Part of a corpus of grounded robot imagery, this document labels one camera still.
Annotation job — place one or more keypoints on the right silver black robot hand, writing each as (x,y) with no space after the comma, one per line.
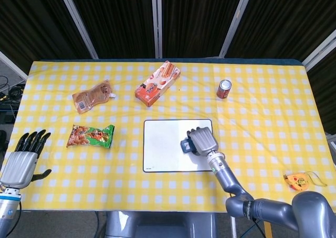
(203,141)

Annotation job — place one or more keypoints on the brown spout pouch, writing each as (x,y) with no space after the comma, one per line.
(92,96)

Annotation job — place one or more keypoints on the white drawing board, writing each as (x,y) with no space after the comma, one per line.
(162,146)

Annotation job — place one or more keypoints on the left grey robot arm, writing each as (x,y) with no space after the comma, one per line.
(9,214)

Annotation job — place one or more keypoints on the green orange snack bag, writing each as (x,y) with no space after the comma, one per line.
(90,135)

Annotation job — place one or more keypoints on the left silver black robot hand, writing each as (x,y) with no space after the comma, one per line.
(18,168)

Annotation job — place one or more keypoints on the white table leg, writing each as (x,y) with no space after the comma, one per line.
(233,228)

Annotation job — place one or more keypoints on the red drink can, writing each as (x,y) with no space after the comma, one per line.
(224,89)

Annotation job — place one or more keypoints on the orange biscuit stick box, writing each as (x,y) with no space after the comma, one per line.
(157,84)

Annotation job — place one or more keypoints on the orange yellow tape measure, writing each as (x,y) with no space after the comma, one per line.
(298,181)

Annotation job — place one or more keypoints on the white frame post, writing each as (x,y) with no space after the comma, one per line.
(78,23)
(236,23)
(319,50)
(156,23)
(13,65)

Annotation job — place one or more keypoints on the blue rectangular block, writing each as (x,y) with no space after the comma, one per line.
(187,145)

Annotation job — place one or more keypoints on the grey robot torso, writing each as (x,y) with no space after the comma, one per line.
(160,225)

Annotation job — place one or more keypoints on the yellow white checkered tablecloth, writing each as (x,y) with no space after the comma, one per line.
(131,188)

